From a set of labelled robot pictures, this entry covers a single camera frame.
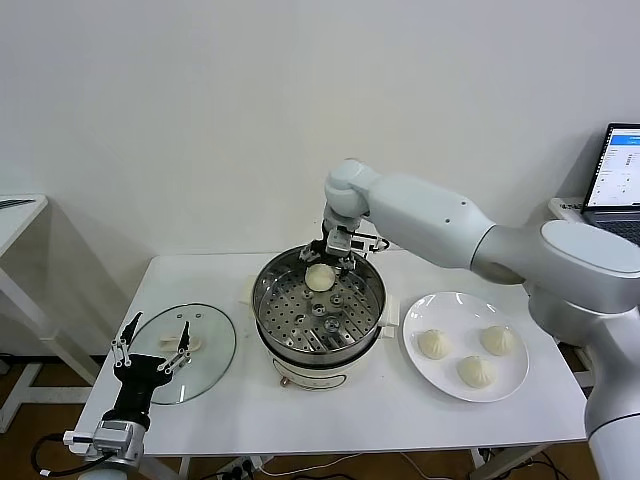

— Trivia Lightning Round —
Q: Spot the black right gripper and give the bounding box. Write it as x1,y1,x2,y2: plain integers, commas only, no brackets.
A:
298,239,360,276

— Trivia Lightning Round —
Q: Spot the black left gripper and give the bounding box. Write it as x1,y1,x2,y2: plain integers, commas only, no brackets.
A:
110,311,192,426

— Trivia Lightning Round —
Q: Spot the white steamed baozi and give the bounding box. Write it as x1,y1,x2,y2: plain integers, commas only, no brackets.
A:
417,328,451,361
480,324,516,357
457,354,498,390
304,264,337,293

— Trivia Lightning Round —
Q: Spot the round glass lid white handle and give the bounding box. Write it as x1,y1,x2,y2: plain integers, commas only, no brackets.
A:
127,301,237,405

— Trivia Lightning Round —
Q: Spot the stainless steel perforated steamer basket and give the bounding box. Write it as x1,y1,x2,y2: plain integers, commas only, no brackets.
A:
251,243,387,354

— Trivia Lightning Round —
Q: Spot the white electric cooker base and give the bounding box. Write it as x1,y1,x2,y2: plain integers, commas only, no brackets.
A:
238,276,401,393

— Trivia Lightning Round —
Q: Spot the round white plate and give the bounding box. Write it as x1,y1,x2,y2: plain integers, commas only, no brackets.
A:
402,291,530,404

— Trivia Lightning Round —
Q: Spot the white power strip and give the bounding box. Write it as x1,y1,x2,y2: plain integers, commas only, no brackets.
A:
219,456,267,477

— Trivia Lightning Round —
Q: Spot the white side desk with laptop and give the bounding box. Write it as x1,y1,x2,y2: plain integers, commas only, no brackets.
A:
547,197,589,224

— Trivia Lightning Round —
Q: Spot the grey open laptop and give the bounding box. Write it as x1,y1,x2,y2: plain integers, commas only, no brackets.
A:
582,123,640,229

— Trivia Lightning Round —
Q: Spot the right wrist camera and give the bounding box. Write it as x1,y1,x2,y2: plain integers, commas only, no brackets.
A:
327,227,370,257

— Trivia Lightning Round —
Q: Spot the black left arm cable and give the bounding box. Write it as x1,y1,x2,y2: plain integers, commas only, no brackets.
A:
30,433,101,476

